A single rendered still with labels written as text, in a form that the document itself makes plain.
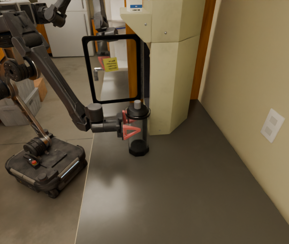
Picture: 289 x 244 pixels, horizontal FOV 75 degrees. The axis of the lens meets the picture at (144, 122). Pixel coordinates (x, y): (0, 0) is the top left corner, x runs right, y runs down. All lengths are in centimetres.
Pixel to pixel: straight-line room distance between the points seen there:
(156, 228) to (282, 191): 48
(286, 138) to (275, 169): 14
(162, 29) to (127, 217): 70
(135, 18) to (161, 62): 19
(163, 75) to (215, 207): 56
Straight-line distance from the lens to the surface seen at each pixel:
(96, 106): 78
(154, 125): 97
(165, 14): 79
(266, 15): 93
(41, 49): 88
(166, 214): 73
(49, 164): 198
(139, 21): 78
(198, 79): 134
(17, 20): 90
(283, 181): 86
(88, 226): 73
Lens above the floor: 158
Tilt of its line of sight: 35 degrees down
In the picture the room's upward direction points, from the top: straight up
